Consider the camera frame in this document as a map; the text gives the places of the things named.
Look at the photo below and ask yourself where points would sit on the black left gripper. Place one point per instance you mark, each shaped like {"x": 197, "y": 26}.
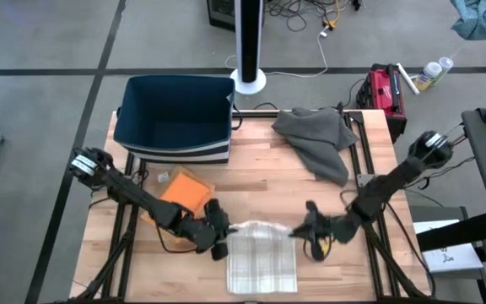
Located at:
{"x": 209, "y": 232}

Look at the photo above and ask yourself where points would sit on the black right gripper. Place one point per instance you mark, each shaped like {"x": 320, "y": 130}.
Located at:
{"x": 323, "y": 230}

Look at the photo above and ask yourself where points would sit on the white towel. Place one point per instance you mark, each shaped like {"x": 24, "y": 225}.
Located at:
{"x": 262, "y": 262}

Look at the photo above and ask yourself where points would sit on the pale orange waffle towel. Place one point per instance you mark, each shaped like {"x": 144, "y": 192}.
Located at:
{"x": 163, "y": 177}

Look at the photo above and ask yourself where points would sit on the grey towel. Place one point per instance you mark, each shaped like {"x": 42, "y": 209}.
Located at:
{"x": 314, "y": 135}

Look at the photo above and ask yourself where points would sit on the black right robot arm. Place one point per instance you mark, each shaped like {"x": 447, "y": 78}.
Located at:
{"x": 386, "y": 186}

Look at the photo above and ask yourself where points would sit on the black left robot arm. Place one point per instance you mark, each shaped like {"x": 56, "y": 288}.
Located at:
{"x": 142, "y": 198}

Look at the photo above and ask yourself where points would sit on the navy white striped fabric bin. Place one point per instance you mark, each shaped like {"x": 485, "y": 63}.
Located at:
{"x": 175, "y": 110}

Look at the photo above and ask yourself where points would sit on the white paper sheet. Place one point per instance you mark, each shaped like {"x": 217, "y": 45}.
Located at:
{"x": 449, "y": 257}

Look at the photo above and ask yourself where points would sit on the black flat bar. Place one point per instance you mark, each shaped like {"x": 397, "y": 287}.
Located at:
{"x": 458, "y": 234}

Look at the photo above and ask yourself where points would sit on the red tool bag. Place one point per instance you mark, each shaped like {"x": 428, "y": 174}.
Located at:
{"x": 384, "y": 93}

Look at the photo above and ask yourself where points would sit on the white tube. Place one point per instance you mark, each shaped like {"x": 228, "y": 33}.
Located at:
{"x": 407, "y": 79}

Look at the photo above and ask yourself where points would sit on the yellow label wipes canister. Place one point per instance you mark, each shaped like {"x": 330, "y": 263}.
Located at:
{"x": 429, "y": 74}

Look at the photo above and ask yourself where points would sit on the yellow plug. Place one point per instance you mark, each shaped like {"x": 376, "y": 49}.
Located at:
{"x": 331, "y": 24}

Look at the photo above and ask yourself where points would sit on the black box device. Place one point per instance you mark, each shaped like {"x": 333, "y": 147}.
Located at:
{"x": 222, "y": 12}

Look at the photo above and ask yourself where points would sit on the clear plastic bottle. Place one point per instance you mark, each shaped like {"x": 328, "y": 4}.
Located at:
{"x": 445, "y": 65}

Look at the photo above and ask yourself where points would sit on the teal patterned cloth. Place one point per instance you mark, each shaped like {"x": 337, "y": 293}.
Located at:
{"x": 483, "y": 19}

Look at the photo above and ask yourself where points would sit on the black aluminium table frame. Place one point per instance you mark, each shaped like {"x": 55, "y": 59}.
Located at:
{"x": 260, "y": 114}

